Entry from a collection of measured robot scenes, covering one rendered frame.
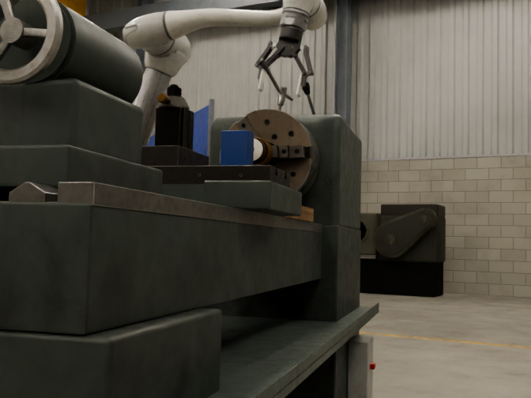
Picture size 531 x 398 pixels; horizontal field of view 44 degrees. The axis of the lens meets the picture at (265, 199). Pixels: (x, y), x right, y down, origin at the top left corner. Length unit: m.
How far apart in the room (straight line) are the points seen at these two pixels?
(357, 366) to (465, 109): 10.10
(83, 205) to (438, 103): 11.81
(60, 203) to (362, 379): 1.85
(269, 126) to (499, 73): 10.44
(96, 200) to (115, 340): 0.17
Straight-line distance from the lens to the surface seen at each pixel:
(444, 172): 12.24
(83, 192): 0.83
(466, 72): 12.53
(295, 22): 2.20
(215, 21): 2.35
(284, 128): 2.15
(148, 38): 2.40
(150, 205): 0.96
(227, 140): 1.86
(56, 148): 0.92
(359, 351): 2.53
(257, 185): 1.35
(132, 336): 0.86
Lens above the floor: 0.80
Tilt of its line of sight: 4 degrees up
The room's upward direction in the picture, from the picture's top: 1 degrees clockwise
